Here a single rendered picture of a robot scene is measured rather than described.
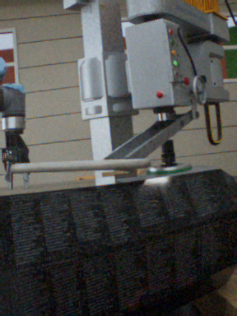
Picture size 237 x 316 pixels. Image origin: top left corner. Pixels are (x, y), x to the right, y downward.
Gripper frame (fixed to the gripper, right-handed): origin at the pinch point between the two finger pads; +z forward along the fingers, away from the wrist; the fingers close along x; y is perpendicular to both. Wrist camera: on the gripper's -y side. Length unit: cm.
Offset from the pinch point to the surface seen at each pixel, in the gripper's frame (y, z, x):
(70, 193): -20.7, 4.9, 15.3
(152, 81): -45, -42, 51
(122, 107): -108, -38, 32
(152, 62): -43, -51, 52
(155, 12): -40, -75, 55
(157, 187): -31, 5, 50
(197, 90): -55, -39, 73
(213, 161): -665, 12, 171
